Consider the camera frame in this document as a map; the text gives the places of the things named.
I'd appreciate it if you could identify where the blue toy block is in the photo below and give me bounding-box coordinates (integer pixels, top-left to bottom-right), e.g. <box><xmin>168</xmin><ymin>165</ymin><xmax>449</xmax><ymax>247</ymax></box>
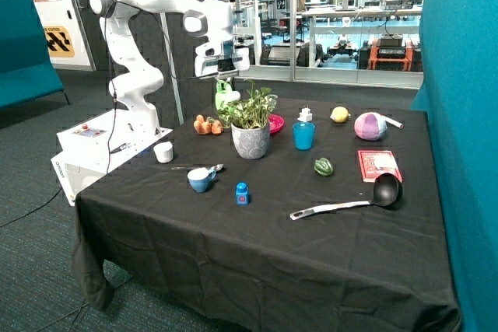
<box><xmin>235</xmin><ymin>182</ymin><xmax>249</xmax><ymax>205</ymax></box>

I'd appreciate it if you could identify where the teal partition right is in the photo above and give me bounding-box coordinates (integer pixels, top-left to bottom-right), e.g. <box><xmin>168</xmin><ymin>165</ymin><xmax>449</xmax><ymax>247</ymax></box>
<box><xmin>412</xmin><ymin>0</ymin><xmax>497</xmax><ymax>331</ymax></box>

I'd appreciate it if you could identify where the black ladle with metal handle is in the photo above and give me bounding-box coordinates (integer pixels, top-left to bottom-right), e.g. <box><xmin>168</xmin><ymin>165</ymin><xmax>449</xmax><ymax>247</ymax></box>
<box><xmin>289</xmin><ymin>172</ymin><xmax>404</xmax><ymax>222</ymax></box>

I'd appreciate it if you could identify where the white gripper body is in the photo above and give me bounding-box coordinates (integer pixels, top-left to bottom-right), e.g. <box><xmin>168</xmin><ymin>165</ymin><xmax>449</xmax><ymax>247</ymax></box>
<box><xmin>195</xmin><ymin>41</ymin><xmax>250</xmax><ymax>79</ymax></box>

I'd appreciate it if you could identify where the teal sofa left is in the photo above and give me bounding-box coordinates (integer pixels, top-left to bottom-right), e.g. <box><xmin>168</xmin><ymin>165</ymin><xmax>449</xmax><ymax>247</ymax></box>
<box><xmin>1</xmin><ymin>0</ymin><xmax>65</xmax><ymax>110</ymax></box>

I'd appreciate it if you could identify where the yellow black hazard sign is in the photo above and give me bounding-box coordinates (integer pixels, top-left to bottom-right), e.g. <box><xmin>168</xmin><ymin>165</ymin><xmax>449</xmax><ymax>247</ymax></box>
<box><xmin>44</xmin><ymin>26</ymin><xmax>75</xmax><ymax>58</ymax></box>

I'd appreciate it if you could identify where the orange plush toy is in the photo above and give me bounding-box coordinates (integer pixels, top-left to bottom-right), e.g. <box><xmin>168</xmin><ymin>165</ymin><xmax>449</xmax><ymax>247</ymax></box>
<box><xmin>193</xmin><ymin>114</ymin><xmax>223</xmax><ymax>135</ymax></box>

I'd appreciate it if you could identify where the red plate with rings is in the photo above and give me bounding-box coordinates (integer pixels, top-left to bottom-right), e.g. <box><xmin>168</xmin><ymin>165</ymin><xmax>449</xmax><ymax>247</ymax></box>
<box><xmin>268</xmin><ymin>114</ymin><xmax>285</xmax><ymax>135</ymax></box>

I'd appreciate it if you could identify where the green toy bell pepper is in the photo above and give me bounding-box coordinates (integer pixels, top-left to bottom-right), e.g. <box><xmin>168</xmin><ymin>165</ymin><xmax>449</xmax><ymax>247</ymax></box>
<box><xmin>314</xmin><ymin>157</ymin><xmax>334</xmax><ymax>176</ymax></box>

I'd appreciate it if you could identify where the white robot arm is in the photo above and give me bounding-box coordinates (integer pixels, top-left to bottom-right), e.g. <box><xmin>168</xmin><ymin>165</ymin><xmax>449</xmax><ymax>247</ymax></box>
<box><xmin>89</xmin><ymin>0</ymin><xmax>251</xmax><ymax>136</ymax></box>

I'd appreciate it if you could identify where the green plastic watering can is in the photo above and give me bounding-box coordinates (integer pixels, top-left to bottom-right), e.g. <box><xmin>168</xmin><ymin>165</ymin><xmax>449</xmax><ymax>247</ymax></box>
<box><xmin>215</xmin><ymin>79</ymin><xmax>240</xmax><ymax>110</ymax></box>

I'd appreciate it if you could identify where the blue plastic tumbler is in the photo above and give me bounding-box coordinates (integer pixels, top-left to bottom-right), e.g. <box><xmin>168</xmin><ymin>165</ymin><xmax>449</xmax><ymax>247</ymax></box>
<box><xmin>293</xmin><ymin>122</ymin><xmax>315</xmax><ymax>151</ymax></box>

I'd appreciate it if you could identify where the black tablecloth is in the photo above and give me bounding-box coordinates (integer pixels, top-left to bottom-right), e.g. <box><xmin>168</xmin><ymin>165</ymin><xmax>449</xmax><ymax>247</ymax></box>
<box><xmin>72</xmin><ymin>100</ymin><xmax>462</xmax><ymax>331</ymax></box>

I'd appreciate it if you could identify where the red card booklet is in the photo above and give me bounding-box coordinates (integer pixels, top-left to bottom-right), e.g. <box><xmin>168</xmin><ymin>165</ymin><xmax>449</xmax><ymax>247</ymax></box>
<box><xmin>357</xmin><ymin>149</ymin><xmax>402</xmax><ymax>183</ymax></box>

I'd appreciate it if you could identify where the orange black equipment rack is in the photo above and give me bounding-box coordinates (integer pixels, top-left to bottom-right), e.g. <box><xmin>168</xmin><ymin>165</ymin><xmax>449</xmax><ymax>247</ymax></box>
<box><xmin>367</xmin><ymin>34</ymin><xmax>413</xmax><ymax>72</ymax></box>

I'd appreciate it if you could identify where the grey patterned plant pot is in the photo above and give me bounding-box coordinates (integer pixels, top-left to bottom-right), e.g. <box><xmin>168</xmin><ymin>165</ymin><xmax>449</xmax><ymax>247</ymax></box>
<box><xmin>231</xmin><ymin>124</ymin><xmax>270</xmax><ymax>160</ymax></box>

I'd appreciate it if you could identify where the grey acoustic panel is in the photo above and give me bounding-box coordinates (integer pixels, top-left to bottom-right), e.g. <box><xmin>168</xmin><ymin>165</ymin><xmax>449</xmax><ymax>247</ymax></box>
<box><xmin>89</xmin><ymin>0</ymin><xmax>204</xmax><ymax>128</ymax></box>

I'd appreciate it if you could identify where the small white cup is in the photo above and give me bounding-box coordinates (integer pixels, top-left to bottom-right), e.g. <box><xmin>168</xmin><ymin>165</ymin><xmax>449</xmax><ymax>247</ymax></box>
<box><xmin>153</xmin><ymin>142</ymin><xmax>174</xmax><ymax>163</ymax></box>

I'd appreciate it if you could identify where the metal spoon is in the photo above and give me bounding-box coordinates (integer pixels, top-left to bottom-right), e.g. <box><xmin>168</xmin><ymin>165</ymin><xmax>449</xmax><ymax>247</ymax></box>
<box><xmin>171</xmin><ymin>163</ymin><xmax>224</xmax><ymax>172</ymax></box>

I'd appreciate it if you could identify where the white power adapter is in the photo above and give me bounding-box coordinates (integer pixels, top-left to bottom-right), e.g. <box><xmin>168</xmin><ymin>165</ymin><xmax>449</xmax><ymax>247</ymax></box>
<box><xmin>297</xmin><ymin>107</ymin><xmax>313</xmax><ymax>122</ymax></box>

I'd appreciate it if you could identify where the blue teacup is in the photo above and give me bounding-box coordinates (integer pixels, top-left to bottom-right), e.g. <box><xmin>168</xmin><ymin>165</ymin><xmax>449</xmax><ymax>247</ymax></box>
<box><xmin>188</xmin><ymin>168</ymin><xmax>216</xmax><ymax>193</ymax></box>

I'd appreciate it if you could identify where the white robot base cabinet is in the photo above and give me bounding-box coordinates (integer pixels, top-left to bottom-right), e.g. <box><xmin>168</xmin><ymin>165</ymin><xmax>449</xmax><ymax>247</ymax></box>
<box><xmin>51</xmin><ymin>109</ymin><xmax>171</xmax><ymax>206</ymax></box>

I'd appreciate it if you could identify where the pink purple plush ball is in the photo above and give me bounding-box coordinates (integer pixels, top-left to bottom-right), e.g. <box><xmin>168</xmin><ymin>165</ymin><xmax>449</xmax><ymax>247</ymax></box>
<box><xmin>354</xmin><ymin>112</ymin><xmax>388</xmax><ymax>142</ymax></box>

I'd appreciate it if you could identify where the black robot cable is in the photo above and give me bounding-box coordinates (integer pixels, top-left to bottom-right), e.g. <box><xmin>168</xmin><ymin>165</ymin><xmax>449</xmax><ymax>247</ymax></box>
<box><xmin>103</xmin><ymin>0</ymin><xmax>219</xmax><ymax>176</ymax></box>

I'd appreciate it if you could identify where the yellow lemon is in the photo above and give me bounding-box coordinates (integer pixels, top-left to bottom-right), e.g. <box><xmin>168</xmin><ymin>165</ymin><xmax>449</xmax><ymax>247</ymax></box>
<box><xmin>330</xmin><ymin>107</ymin><xmax>350</xmax><ymax>124</ymax></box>

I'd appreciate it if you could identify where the green white leafy plant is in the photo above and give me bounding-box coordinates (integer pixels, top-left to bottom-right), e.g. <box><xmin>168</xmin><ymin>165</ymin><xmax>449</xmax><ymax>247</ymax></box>
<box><xmin>217</xmin><ymin>79</ymin><xmax>278</xmax><ymax>129</ymax></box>

